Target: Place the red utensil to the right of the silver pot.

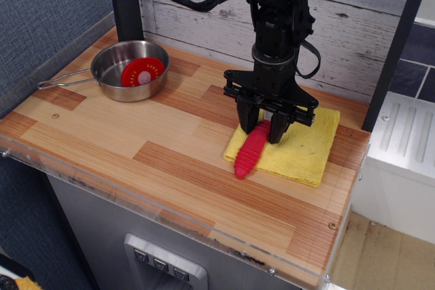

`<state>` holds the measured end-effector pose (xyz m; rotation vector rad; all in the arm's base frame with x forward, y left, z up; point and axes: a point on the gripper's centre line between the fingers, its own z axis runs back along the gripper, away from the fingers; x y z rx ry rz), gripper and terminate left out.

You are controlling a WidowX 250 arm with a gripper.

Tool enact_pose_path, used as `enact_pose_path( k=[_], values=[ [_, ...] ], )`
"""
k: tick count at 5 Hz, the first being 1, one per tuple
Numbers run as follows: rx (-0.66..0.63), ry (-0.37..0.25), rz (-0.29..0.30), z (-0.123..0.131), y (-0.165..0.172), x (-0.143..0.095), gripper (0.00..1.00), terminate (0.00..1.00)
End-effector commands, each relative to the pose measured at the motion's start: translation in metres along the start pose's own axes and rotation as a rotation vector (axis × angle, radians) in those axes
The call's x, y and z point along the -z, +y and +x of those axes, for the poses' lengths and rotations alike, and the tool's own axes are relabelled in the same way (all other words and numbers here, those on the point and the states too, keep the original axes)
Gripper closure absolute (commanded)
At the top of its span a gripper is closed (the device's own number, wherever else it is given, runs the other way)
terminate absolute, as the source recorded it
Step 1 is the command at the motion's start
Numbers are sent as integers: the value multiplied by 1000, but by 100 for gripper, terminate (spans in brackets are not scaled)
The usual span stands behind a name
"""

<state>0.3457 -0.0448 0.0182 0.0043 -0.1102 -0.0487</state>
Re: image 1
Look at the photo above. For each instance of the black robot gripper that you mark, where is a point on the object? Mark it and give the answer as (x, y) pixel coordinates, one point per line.
(270, 86)

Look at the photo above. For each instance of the red handled metal fork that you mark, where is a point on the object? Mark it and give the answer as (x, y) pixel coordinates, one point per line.
(249, 154)

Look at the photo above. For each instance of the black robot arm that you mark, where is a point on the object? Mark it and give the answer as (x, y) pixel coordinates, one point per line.
(281, 28)

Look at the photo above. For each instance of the yellow folded cloth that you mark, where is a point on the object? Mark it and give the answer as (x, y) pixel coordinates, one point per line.
(302, 152)

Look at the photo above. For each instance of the red perforated plastic disc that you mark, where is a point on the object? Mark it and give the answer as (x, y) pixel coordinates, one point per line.
(141, 71)

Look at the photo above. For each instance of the white ribbed appliance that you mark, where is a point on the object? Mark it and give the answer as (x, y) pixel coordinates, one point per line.
(396, 185)

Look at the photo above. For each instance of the grey dispenser button panel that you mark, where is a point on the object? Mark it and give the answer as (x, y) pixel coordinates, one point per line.
(154, 267)

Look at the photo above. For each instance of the silver toy fridge cabinet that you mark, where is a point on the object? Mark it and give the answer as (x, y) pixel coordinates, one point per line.
(178, 240)

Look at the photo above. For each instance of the yellow object at corner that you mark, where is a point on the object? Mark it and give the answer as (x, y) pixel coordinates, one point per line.
(27, 284)

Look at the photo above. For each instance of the black right frame post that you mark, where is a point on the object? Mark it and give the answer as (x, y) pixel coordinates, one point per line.
(393, 56)

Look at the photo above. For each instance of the black frame post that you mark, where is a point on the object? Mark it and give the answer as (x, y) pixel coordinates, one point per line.
(393, 56)
(128, 20)

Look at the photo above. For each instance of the steel pan with handle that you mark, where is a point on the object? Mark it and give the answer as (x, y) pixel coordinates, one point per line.
(106, 69)

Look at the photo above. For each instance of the black left frame post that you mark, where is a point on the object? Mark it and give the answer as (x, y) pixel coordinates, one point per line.
(128, 20)

